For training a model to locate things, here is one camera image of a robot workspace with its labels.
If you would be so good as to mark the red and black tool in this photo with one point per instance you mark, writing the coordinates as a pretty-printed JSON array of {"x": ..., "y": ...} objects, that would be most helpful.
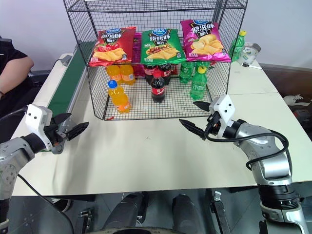
[{"x": 300, "y": 113}]

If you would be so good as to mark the orange soda bottle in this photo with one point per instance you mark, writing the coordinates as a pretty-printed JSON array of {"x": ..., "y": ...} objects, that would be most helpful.
[
  {"x": 128, "y": 74},
  {"x": 114, "y": 73},
  {"x": 119, "y": 100}
]

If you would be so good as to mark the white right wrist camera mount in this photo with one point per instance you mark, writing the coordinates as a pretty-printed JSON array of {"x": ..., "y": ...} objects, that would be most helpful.
[{"x": 226, "y": 107}]

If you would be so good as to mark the green potato chips bag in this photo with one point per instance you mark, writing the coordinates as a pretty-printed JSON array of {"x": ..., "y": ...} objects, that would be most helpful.
[{"x": 161, "y": 46}]

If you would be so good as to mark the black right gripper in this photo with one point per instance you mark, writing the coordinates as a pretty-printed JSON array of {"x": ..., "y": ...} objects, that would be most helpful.
[{"x": 214, "y": 124}]

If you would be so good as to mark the red potato chips bag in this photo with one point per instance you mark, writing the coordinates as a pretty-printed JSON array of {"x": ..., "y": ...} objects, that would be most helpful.
[{"x": 109, "y": 46}]

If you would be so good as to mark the green conveyor belt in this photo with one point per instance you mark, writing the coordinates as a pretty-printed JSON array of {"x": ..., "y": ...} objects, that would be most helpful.
[{"x": 65, "y": 83}]

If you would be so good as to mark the cola bottle red label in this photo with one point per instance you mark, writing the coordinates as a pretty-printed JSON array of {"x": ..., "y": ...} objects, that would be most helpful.
[
  {"x": 158, "y": 90},
  {"x": 149, "y": 73},
  {"x": 166, "y": 72}
]

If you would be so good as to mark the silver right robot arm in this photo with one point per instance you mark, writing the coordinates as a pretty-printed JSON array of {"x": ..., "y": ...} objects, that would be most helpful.
[{"x": 268, "y": 165}]

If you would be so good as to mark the green lemon soda bottle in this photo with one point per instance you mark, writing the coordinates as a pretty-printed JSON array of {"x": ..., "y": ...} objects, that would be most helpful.
[
  {"x": 186, "y": 72},
  {"x": 236, "y": 46},
  {"x": 198, "y": 85},
  {"x": 206, "y": 64}
]

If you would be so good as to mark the magenta potato chips bag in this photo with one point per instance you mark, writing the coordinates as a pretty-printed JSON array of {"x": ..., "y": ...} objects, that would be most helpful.
[{"x": 204, "y": 41}]

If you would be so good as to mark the small red snack bag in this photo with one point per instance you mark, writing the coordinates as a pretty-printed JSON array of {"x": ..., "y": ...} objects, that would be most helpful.
[{"x": 174, "y": 69}]

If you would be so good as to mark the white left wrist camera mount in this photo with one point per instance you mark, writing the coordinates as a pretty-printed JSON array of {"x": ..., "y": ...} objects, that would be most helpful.
[{"x": 36, "y": 117}]

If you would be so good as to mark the person's bare forearm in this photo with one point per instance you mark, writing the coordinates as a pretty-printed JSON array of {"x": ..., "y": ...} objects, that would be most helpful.
[{"x": 17, "y": 70}]

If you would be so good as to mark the dark rounded shape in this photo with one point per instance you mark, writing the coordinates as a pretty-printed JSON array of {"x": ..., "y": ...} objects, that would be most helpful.
[
  {"x": 186, "y": 214},
  {"x": 126, "y": 212}
]

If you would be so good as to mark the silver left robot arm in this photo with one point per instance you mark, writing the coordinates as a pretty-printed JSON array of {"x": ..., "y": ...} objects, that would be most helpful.
[{"x": 14, "y": 151}]

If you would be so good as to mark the person's dark shirt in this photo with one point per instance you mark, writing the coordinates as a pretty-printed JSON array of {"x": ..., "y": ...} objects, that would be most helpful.
[{"x": 9, "y": 51}]

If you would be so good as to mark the white marker pen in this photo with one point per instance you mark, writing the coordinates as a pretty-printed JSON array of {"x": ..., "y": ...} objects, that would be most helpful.
[{"x": 253, "y": 66}]

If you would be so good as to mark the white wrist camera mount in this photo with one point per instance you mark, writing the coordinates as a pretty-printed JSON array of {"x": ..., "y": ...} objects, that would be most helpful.
[
  {"x": 36, "y": 117},
  {"x": 226, "y": 107}
]

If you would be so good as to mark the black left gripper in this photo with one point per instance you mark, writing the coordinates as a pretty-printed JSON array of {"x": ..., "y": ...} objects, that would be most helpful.
[{"x": 57, "y": 135}]

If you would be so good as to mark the magenta snack bag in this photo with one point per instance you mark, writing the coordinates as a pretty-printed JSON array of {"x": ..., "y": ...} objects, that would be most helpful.
[{"x": 137, "y": 41}]

